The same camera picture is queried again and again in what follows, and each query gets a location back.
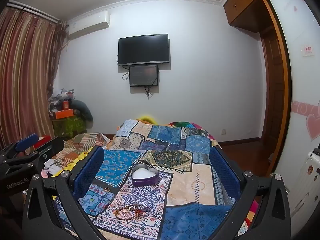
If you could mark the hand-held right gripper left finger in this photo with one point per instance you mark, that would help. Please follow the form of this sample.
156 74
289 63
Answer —
90 170

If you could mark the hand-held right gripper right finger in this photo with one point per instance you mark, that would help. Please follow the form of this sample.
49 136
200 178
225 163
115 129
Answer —
225 176

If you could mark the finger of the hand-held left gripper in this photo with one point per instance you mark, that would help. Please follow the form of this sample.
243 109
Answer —
48 148
27 141

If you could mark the gold bangle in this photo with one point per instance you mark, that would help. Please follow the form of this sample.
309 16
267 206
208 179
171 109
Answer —
128 208

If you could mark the purple heart-shaped tin box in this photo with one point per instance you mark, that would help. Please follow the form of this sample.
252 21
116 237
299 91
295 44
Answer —
145 177

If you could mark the small red box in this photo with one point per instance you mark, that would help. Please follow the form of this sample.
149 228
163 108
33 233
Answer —
43 141

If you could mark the zigzag patterned cloth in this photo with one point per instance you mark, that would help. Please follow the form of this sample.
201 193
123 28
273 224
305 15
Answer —
85 140

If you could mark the orange box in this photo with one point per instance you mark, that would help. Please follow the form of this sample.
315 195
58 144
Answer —
63 114

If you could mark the blue patchwork blanket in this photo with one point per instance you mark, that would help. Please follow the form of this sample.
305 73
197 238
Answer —
180 180

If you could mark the dark grey plush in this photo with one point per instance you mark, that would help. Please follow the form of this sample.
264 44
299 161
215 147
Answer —
83 111

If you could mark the pile of patterned wrapping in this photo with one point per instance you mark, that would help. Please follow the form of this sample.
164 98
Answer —
61 97

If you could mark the striped red curtain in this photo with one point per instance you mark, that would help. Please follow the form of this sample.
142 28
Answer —
25 80

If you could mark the rainbow coloured cloth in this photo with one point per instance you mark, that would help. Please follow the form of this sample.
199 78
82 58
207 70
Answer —
186 124

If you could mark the yellow blanket edge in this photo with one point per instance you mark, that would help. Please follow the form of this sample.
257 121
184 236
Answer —
147 119

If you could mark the white plastic object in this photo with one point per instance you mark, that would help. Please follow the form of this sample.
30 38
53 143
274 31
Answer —
312 165

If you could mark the brown wooden door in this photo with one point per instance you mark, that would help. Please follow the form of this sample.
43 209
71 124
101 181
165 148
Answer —
272 92

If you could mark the pink heart sticker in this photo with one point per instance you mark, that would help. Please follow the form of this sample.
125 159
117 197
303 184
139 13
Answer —
313 122

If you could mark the white air conditioner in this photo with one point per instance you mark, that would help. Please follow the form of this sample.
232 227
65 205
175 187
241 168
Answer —
87 26

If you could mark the red label sticker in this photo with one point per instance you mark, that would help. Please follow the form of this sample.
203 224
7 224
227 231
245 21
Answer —
308 50

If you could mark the wooden overhead cabinet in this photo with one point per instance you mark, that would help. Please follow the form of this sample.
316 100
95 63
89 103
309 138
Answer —
243 3

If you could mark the white wall socket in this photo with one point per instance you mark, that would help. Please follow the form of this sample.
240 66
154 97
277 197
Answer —
224 131

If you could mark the small black wall monitor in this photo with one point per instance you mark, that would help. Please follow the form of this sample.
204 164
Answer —
143 75

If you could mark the black wall television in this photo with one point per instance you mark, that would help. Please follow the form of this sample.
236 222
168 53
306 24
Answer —
143 49

